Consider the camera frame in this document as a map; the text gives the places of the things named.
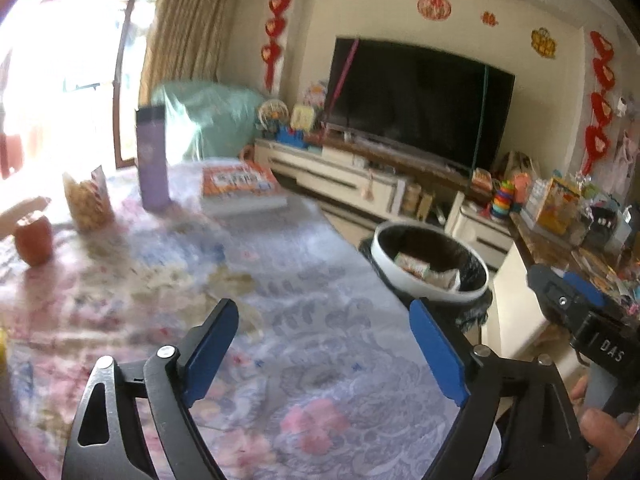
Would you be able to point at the white bin with black bag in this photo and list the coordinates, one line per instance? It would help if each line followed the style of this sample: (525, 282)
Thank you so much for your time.
(385, 260)

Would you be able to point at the rainbow stacking rings toy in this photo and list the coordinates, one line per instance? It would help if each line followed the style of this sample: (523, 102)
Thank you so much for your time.
(504, 200)

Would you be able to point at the pink stick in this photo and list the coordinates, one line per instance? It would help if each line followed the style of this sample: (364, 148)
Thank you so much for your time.
(342, 77)

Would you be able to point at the ferris wheel toy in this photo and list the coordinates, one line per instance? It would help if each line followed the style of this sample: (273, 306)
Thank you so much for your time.
(272, 112)

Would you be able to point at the black television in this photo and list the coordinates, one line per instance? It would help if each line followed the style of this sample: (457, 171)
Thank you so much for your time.
(415, 105)

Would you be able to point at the person's right hand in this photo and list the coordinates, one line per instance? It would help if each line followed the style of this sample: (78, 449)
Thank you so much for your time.
(605, 435)

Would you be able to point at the beige bag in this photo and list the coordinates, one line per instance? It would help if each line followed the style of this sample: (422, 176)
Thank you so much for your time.
(515, 170)

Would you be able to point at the yellow toy phone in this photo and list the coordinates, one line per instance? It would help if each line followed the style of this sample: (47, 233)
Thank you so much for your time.
(302, 117)

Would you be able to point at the red apple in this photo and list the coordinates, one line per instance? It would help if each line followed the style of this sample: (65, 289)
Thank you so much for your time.
(34, 242)

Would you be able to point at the white television cabinet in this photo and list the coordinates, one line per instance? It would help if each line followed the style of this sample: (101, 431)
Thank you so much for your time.
(340, 175)

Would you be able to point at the brown framed glass door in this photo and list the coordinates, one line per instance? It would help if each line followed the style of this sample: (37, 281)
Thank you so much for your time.
(120, 85)

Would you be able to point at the blue toy block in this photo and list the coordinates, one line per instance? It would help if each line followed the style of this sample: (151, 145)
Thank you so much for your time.
(291, 138)

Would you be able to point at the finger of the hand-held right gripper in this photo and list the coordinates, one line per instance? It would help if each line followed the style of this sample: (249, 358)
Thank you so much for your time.
(585, 290)
(555, 292)

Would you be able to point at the purple thermos bottle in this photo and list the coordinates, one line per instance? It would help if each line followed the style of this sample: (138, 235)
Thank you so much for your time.
(152, 170)

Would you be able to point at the clear jar of yellow snacks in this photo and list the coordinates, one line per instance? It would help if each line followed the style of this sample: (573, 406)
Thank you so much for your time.
(87, 205)

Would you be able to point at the red hanging decoration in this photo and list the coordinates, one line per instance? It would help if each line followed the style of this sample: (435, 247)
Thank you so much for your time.
(277, 2)
(602, 70)

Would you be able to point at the small red wall sticker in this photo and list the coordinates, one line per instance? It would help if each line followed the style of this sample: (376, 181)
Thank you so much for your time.
(490, 19)

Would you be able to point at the pale snack packet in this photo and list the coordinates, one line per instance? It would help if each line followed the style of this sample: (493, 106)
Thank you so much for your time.
(442, 278)

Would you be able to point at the green stick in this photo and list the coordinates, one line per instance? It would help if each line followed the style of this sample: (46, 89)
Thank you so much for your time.
(482, 115)

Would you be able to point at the yellow orange wall sticker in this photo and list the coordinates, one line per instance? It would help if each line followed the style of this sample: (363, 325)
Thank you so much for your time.
(544, 42)

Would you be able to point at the colourful toy box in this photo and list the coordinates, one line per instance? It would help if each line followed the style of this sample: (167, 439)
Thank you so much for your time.
(557, 205)

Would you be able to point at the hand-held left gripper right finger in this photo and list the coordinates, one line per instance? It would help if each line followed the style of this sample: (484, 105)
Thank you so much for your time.
(437, 350)

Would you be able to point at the jars in cabinet shelf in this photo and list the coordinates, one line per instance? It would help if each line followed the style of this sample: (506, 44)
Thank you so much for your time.
(417, 200)

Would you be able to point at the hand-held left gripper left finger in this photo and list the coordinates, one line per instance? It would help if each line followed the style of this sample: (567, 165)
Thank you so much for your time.
(212, 350)

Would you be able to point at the round red wall sticker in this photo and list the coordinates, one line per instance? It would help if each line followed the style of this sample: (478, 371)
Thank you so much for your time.
(435, 6)

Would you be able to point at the stack of books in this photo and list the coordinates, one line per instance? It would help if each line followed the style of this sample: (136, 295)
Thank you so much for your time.
(240, 182)

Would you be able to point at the pale cushioned sofa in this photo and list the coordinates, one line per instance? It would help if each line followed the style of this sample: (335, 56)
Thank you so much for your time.
(25, 210)

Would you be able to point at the green plastic covered furniture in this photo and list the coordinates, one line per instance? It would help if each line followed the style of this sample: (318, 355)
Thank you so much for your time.
(215, 115)

